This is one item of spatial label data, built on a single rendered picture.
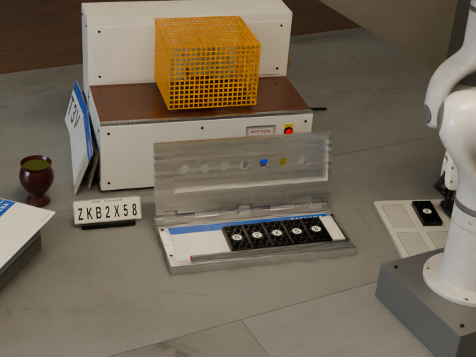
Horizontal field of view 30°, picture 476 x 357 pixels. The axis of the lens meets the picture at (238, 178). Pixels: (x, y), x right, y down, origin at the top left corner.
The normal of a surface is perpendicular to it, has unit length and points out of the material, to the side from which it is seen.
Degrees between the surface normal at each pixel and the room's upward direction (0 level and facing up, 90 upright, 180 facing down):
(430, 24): 90
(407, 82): 0
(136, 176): 90
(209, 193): 76
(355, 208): 0
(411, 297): 90
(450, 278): 89
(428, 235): 0
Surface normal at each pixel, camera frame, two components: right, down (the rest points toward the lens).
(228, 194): 0.27, 0.29
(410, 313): -0.89, 0.18
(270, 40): 0.26, 0.50
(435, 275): 0.06, -0.87
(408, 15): 0.46, 0.48
